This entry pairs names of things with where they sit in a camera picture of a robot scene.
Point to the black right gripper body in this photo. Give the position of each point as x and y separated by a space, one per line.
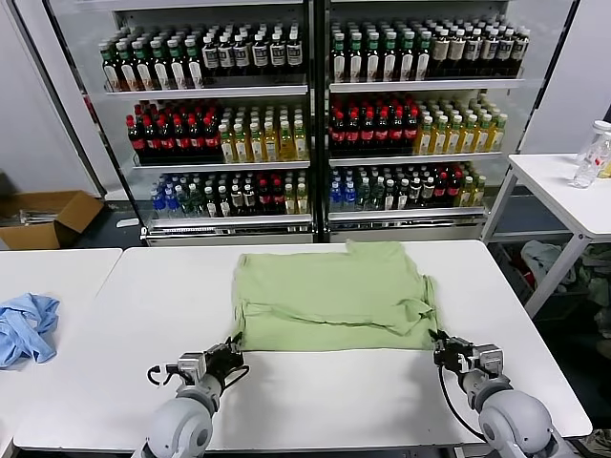
456 355

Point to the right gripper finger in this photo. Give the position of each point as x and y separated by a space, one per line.
435 342
448 338

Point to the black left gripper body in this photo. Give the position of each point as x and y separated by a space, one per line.
222 362

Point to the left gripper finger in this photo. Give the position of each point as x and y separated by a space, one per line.
240 352
231 343

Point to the light green printed t-shirt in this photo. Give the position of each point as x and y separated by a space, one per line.
324 286

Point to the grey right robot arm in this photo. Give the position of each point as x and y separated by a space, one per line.
515 420

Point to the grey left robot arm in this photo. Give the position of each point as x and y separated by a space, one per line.
181 424

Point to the glass door drinks cabinet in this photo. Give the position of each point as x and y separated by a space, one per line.
229 236
406 233

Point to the white cabinet shelf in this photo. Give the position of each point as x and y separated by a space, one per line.
219 165
425 86
205 90
406 214
229 220
415 160

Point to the grey white cloth pile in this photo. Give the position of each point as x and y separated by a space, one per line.
549 262

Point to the white cap dark drink bottle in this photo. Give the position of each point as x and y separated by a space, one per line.
209 57
506 51
224 204
237 203
490 52
225 57
294 52
250 203
403 196
278 53
428 195
521 50
474 53
390 197
415 196
242 56
211 205
260 55

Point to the green tinted water bottle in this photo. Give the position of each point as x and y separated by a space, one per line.
187 205
199 205
364 197
377 197

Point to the yellow juice bottle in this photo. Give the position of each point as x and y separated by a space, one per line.
468 194
299 144
284 145
454 138
483 136
469 137
480 193
498 135
241 147
439 139
255 146
425 139
302 201
291 202
269 146
226 147

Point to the red cap cola bottle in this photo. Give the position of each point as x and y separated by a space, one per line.
180 137
367 131
150 139
134 139
352 132
382 131
411 130
165 138
264 201
338 132
442 193
211 136
195 136
396 131
278 200
456 192

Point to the blue water bottle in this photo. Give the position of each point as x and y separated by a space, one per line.
158 207
336 200
172 207
350 199

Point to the small white floor plate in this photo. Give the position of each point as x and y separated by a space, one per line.
127 222

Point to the pale green cloth pile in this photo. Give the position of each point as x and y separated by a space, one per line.
596 281

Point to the white side table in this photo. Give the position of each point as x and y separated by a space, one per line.
549 191

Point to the light blue crumpled garment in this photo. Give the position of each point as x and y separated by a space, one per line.
28 329

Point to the clear bottle white cap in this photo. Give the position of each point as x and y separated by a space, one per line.
586 172

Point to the brown cardboard box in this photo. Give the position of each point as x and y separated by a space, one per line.
28 236

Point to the clear bottle yellow liquid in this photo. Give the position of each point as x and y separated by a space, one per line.
607 167

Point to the grey metal rods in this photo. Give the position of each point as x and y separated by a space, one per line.
33 217

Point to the beige label drink bottle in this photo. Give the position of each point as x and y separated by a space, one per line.
457 54
441 55

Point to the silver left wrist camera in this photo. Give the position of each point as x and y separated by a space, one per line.
191 365

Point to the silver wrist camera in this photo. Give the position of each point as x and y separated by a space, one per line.
191 365
489 360

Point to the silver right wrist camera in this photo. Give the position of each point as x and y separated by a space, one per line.
489 360

